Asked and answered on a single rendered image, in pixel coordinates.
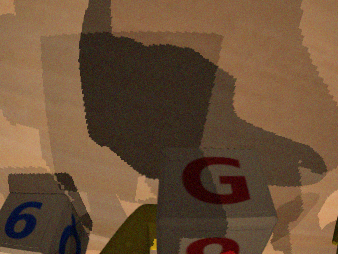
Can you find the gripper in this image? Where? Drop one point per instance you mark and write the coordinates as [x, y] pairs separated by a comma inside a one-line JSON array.
[[137, 235]]

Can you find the grey block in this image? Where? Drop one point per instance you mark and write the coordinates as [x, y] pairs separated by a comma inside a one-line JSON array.
[[41, 224], [213, 201]]

